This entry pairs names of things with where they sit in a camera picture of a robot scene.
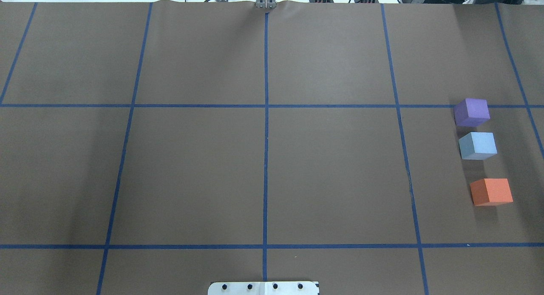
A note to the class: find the blue tape line lengthwise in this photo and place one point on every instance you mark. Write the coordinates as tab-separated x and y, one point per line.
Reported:
266	147

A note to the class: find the blue tape line crosswise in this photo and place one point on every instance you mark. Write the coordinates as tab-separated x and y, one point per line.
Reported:
212	106

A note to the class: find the light blue foam block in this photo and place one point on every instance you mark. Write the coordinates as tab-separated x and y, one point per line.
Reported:
477	146

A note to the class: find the purple foam block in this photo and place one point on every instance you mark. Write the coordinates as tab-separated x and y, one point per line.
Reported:
471	112

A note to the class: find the orange foam block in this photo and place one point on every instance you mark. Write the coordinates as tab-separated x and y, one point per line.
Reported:
491	192

